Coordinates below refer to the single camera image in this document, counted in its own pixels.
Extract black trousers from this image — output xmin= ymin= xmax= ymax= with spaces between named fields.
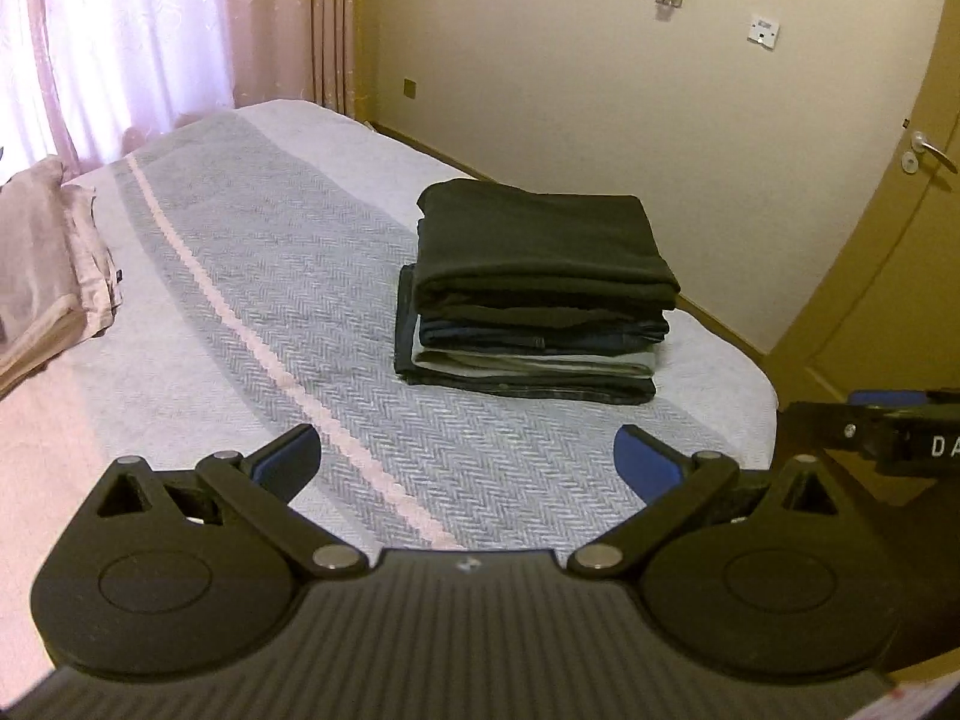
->
xmin=412 ymin=179 xmax=680 ymax=343

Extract yellow wooden door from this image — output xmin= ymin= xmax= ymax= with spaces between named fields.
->
xmin=765 ymin=0 xmax=958 ymax=405

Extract dark folded garment at bottom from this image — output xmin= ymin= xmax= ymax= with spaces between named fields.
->
xmin=394 ymin=265 xmax=656 ymax=405

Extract light grey folded garment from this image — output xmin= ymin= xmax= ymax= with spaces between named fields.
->
xmin=412 ymin=319 xmax=658 ymax=379

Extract dark blue folded jeans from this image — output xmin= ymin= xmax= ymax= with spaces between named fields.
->
xmin=418 ymin=316 xmax=670 ymax=356

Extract folded beige blanket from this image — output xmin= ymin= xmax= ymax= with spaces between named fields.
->
xmin=2 ymin=156 xmax=122 ymax=394

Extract pink curtain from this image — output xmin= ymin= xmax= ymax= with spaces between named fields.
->
xmin=2 ymin=0 xmax=356 ymax=177

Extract silver door handle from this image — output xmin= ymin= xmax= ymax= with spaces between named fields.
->
xmin=900 ymin=130 xmax=958 ymax=176

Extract white wall socket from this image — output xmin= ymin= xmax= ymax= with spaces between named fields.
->
xmin=747 ymin=15 xmax=779 ymax=50

